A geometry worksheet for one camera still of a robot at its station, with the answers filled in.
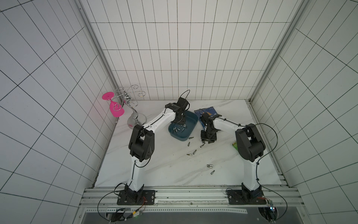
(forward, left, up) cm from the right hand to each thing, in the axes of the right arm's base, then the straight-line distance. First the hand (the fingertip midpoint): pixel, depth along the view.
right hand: (200, 142), depth 95 cm
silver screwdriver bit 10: (-20, -7, +1) cm, 21 cm away
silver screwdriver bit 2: (+9, +19, +2) cm, 21 cm away
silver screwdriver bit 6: (-3, +8, +1) cm, 8 cm away
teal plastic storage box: (+7, +13, 0) cm, 15 cm away
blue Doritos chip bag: (+29, -9, 0) cm, 31 cm away
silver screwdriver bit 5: (+2, +7, +2) cm, 7 cm away
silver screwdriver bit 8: (-8, +4, +1) cm, 9 cm away
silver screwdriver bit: (+12, +11, +1) cm, 17 cm away
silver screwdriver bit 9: (-4, 0, +1) cm, 4 cm away
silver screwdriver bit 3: (+9, +13, +2) cm, 15 cm away
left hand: (+8, +16, +10) cm, 21 cm away
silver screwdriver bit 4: (+8, +16, +2) cm, 18 cm away
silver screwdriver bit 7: (-10, +7, +1) cm, 12 cm away
